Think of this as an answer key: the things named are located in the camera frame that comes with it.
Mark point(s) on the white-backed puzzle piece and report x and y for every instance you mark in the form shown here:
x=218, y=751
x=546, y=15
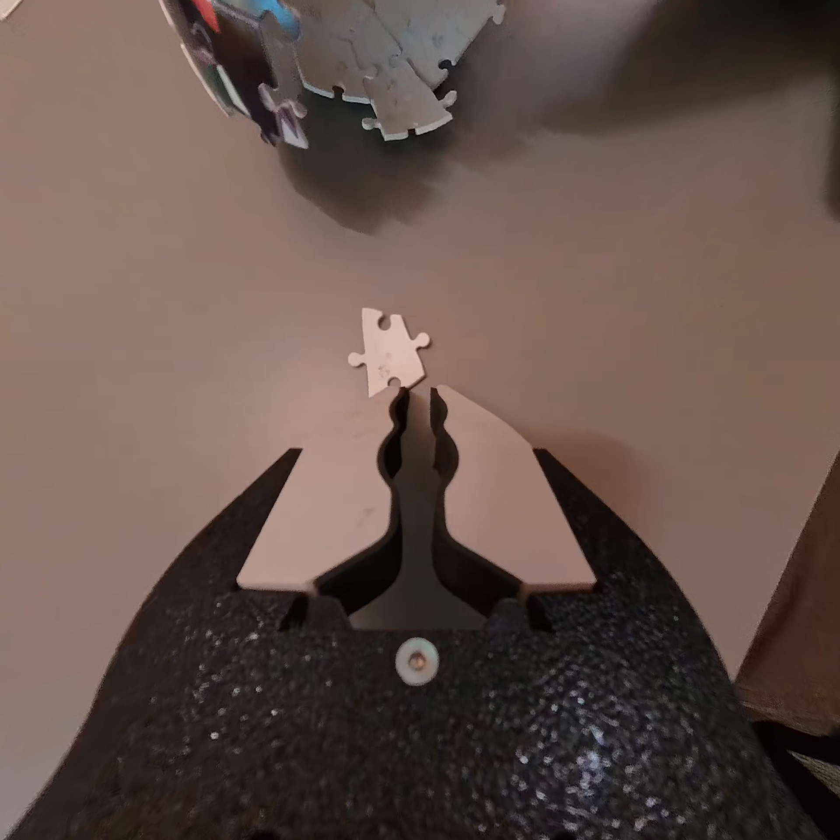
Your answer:
x=390, y=354

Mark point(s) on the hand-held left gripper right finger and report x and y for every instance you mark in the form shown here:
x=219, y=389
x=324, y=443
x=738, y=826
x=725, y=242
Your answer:
x=512, y=518

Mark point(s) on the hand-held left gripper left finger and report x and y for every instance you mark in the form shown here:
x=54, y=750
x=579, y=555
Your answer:
x=321, y=518

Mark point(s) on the colourful puzzle ball shell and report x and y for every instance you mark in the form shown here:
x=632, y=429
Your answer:
x=367, y=46

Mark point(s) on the khaki clothing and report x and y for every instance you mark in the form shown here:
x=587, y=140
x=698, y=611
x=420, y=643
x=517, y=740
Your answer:
x=800, y=623

